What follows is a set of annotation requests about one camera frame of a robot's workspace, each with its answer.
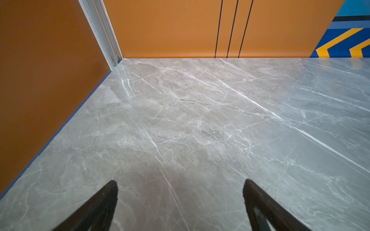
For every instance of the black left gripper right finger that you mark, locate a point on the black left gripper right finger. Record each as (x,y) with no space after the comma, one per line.
(264,212)

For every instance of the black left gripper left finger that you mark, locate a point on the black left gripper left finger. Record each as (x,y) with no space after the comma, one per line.
(96,214)

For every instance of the aluminium corner post left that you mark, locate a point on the aluminium corner post left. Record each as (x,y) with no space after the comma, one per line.
(99,21)

